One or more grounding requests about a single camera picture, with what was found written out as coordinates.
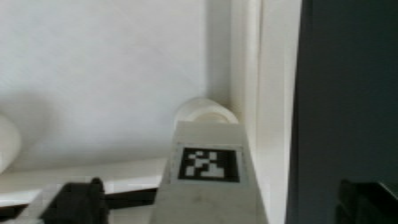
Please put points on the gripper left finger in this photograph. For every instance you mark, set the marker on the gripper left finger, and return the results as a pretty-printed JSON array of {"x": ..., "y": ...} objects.
[{"x": 83, "y": 203}]

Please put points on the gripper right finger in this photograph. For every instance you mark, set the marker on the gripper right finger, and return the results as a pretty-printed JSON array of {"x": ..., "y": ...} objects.
[{"x": 367, "y": 203}]

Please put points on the white table leg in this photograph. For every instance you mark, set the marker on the white table leg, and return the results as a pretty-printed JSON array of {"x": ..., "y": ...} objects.
[
  {"x": 209, "y": 192},
  {"x": 10, "y": 143}
]

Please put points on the white square table top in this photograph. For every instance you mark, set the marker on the white square table top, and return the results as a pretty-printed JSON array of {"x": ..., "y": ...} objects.
[{"x": 106, "y": 61}]

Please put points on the white U-shaped obstacle fence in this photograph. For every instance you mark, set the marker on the white U-shaped obstacle fence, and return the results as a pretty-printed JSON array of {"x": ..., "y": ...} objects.
[{"x": 278, "y": 65}]

